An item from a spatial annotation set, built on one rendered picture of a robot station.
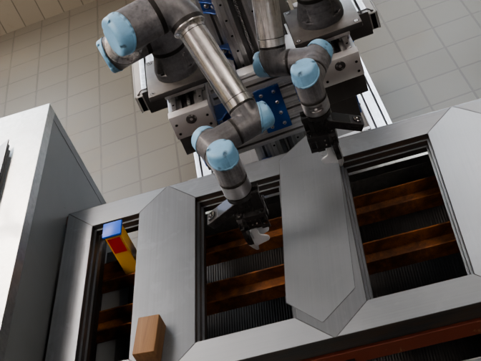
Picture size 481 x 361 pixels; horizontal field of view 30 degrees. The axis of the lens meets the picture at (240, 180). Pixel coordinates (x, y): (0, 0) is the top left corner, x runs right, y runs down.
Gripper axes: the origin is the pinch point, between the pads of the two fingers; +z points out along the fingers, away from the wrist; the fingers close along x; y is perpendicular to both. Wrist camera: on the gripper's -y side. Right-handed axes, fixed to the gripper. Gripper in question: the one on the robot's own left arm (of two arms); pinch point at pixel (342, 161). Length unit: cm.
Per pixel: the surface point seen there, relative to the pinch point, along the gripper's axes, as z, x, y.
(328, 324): 1, 58, 11
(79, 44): 88, -287, 154
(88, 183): 15, -45, 91
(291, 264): 0.6, 34.8, 18.6
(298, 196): 0.7, 9.0, 14.4
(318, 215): 0.7, 18.8, 9.6
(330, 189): 0.7, 9.7, 5.0
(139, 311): 0, 37, 62
